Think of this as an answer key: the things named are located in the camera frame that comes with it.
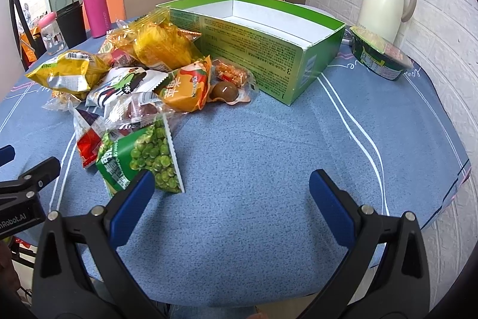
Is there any instant noodle bowl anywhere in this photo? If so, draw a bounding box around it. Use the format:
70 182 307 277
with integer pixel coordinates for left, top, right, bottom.
350 26 413 81

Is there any clear packet dark snack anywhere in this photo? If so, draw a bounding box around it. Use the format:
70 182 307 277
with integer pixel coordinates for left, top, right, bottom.
105 91 175 129

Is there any white black snack bag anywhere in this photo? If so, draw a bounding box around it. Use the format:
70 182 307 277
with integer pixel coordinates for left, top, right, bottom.
85 67 168 109

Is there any yellow chips bag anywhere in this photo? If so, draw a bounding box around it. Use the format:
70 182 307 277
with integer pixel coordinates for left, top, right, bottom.
26 49 110 100

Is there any cream thermal jug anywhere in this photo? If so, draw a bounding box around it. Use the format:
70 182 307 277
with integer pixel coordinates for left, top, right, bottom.
356 0 417 44

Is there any orange apple snack bag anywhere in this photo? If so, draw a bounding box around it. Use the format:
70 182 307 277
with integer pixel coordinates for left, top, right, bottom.
154 56 212 112

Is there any black cup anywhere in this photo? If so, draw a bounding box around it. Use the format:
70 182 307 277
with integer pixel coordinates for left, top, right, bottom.
56 1 87 48

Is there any small pink lid bottle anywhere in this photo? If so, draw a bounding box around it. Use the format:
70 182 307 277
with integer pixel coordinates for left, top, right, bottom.
38 11 66 55

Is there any green cardboard box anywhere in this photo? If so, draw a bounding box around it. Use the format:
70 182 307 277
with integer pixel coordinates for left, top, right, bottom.
165 0 345 105

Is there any large yellow snack bag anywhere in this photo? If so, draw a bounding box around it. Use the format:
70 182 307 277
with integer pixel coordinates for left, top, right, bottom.
128 7 203 72

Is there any green peas snack bag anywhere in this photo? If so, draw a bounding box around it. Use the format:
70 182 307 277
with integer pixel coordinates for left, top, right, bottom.
96 113 185 195

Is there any blue tablecloth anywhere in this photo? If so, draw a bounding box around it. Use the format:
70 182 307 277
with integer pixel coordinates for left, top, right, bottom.
0 18 473 309

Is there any braised egg packet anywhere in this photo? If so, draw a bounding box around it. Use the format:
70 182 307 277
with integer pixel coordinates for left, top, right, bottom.
207 58 259 106

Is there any red small snack packet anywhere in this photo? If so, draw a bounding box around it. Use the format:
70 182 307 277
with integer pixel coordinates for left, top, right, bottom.
72 109 106 168

